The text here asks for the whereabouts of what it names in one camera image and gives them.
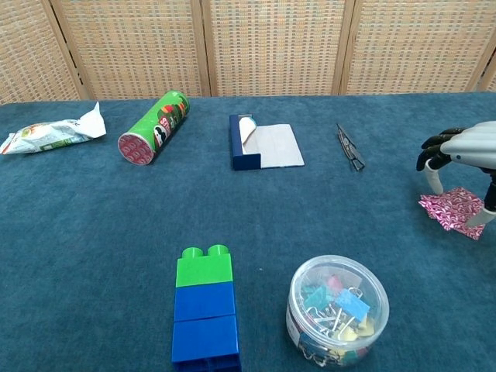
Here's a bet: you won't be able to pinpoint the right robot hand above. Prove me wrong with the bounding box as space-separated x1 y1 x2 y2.
415 120 496 229

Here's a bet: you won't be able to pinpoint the black folded eyeglasses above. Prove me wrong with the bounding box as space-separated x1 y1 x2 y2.
336 122 367 173

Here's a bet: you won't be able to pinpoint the open blue box grey flap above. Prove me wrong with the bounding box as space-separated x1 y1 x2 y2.
229 113 306 171

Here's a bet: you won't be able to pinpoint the light blue binder clip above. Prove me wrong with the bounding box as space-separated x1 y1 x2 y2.
335 288 371 322

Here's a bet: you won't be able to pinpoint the round plastic binder clip tub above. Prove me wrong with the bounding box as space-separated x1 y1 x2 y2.
285 254 390 368

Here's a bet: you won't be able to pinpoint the yellow binder clip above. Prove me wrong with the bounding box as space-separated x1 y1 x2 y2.
340 317 375 343

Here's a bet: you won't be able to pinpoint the teal binder clip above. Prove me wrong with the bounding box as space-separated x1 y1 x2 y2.
301 284 334 309

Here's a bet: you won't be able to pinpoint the woven wooden folding screen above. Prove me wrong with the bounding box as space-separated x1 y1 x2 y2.
0 0 496 104

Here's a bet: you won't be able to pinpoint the curled cream paper sheet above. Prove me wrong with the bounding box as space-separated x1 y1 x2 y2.
237 115 257 147

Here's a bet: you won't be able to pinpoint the green building block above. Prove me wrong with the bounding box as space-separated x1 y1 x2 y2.
175 243 234 288

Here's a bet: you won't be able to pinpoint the blue building block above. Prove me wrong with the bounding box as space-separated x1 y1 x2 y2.
173 281 236 322
170 314 242 372

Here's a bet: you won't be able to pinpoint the green Pringles can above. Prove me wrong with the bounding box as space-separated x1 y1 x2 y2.
117 89 191 167

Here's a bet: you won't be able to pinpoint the white crumpled snack bag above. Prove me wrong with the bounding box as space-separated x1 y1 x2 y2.
0 101 108 156

